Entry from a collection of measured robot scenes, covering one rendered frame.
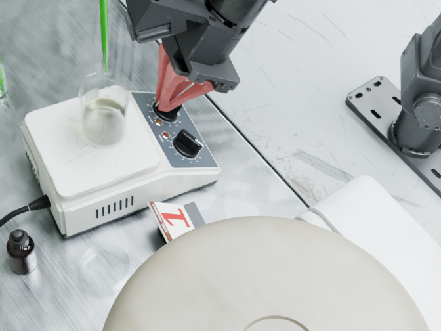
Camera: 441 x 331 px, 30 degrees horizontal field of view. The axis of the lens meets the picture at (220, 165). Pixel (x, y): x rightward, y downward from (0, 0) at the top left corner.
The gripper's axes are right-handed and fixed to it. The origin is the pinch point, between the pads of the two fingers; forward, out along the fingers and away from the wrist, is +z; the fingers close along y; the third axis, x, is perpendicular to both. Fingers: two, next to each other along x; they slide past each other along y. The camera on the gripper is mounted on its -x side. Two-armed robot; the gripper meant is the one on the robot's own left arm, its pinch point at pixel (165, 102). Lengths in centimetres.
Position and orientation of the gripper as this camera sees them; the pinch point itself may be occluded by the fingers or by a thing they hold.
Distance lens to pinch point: 97.2
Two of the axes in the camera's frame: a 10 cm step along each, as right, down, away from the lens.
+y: 3.2, 7.6, -5.7
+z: -5.2, 6.4, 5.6
